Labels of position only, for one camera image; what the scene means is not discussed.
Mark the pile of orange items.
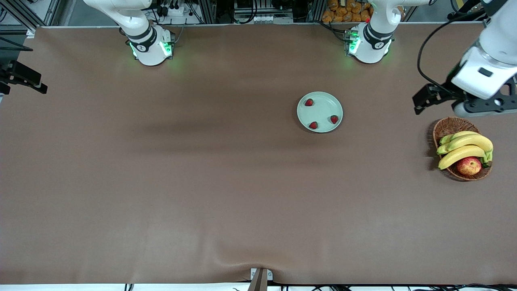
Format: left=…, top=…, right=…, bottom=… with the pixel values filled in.
left=321, top=0, right=372, bottom=23

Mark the white terminal block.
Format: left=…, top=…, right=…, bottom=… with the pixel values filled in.
left=233, top=12, right=294, bottom=24

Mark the light green round plate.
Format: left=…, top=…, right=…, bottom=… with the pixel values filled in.
left=297, top=92, right=344, bottom=133

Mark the brown table cover mat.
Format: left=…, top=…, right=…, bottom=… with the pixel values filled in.
left=0, top=23, right=517, bottom=286

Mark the brown wicker basket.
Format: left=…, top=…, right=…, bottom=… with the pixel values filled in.
left=433, top=117, right=493, bottom=181

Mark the aluminium frame post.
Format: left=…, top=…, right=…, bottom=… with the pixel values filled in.
left=306, top=0, right=328, bottom=23
left=197, top=0, right=219, bottom=24

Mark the metal bracket with post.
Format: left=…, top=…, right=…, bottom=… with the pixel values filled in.
left=247, top=268, right=273, bottom=291

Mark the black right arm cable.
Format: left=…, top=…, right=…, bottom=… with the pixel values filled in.
left=0, top=36, right=34, bottom=52

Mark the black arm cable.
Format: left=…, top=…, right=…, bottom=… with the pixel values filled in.
left=417, top=0, right=491, bottom=91
left=0, top=36, right=34, bottom=52

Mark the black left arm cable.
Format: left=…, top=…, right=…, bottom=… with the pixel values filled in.
left=417, top=0, right=491, bottom=91

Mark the aluminium frame rail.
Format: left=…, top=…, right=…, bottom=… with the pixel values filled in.
left=0, top=0, right=61, bottom=37

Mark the red yellow apple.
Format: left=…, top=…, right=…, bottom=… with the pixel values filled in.
left=456, top=157, right=482, bottom=176

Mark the yellow banana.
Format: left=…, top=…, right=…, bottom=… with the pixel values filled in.
left=439, top=131, right=480, bottom=145
left=437, top=134, right=494, bottom=155
left=438, top=145, right=487, bottom=170

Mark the white power strip with plugs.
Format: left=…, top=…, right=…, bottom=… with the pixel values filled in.
left=156, top=0, right=195, bottom=17

